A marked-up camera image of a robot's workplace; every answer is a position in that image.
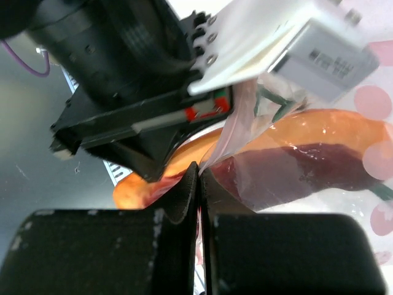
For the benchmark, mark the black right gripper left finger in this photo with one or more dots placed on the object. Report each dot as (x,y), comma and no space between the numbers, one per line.
(149,251)

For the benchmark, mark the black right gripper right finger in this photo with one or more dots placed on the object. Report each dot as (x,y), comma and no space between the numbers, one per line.
(282,253)

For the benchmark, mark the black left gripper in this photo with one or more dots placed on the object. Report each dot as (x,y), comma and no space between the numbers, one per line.
(132,106)

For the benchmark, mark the clear zip bag pink dots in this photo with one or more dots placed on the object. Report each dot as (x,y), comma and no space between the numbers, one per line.
(372,100)

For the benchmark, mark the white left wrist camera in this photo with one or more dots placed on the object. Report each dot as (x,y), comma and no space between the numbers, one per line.
(316,45)

